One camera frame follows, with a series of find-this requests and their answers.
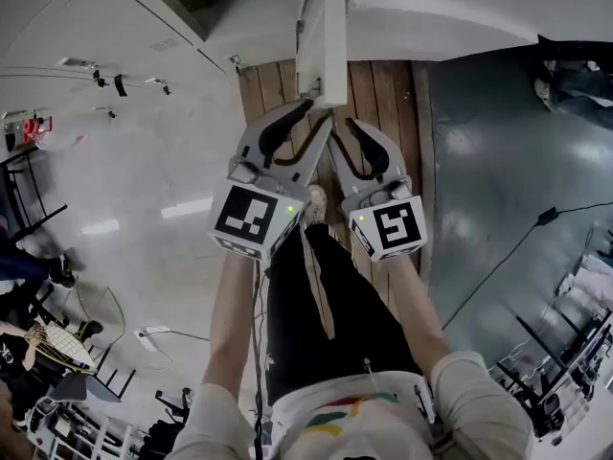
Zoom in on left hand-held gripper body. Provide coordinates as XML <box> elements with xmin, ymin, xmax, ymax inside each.
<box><xmin>206</xmin><ymin>156</ymin><xmax>308</xmax><ymax>263</ymax></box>

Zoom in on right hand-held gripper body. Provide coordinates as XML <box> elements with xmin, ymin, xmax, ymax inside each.
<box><xmin>340</xmin><ymin>174</ymin><xmax>429</xmax><ymax>264</ymax></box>

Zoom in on grey metal lockers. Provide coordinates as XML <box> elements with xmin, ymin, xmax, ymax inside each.
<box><xmin>0</xmin><ymin>0</ymin><xmax>351</xmax><ymax>125</ymax></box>

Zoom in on person's right forearm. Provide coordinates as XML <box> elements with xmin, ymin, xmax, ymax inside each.
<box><xmin>386</xmin><ymin>253</ymin><xmax>455</xmax><ymax>369</ymax></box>

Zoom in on person's left forearm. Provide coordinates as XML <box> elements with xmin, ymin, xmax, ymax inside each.
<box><xmin>200</xmin><ymin>250</ymin><xmax>263</xmax><ymax>393</ymax></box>

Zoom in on person's beige shoe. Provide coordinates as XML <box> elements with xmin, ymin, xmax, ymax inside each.
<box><xmin>301</xmin><ymin>184</ymin><xmax>330</xmax><ymax>232</ymax></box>

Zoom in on wooden floor platform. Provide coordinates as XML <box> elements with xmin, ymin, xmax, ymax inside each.
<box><xmin>236</xmin><ymin>58</ymin><xmax>436</xmax><ymax>316</ymax></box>

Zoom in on person's black trousers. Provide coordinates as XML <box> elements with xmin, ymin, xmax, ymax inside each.
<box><xmin>264</xmin><ymin>221</ymin><xmax>423</xmax><ymax>407</ymax></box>

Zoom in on white power strip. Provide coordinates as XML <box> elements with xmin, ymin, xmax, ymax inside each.
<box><xmin>133</xmin><ymin>325</ymin><xmax>170</xmax><ymax>353</ymax></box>

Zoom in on person's white printed t-shirt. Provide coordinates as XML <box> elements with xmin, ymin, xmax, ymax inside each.
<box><xmin>169</xmin><ymin>349</ymin><xmax>534</xmax><ymax>460</ymax></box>

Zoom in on red and white plastic bag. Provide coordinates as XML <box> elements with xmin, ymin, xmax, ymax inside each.
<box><xmin>20</xmin><ymin>114</ymin><xmax>90</xmax><ymax>153</ymax></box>

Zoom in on black metal rack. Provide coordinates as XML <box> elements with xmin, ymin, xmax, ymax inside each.
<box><xmin>494</xmin><ymin>226</ymin><xmax>613</xmax><ymax>446</ymax></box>

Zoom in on black office chair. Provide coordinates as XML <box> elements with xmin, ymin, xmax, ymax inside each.
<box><xmin>147</xmin><ymin>384</ymin><xmax>198</xmax><ymax>460</ymax></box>

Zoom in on blue chair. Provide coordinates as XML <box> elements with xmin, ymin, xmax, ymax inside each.
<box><xmin>46</xmin><ymin>341</ymin><xmax>138</xmax><ymax>405</ymax></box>

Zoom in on yellow grid fan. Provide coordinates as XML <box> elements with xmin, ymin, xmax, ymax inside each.
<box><xmin>23</xmin><ymin>322</ymin><xmax>100</xmax><ymax>378</ymax></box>

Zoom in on black power cable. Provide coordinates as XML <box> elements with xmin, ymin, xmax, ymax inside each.
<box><xmin>142</xmin><ymin>328</ymin><xmax>213</xmax><ymax>344</ymax></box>

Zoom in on black cable with adapter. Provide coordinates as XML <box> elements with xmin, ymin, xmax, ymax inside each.
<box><xmin>439</xmin><ymin>203</ymin><xmax>613</xmax><ymax>331</ymax></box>

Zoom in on thin floor cable loop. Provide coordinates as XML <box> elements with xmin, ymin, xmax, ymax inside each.
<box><xmin>70</xmin><ymin>284</ymin><xmax>127</xmax><ymax>355</ymax></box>

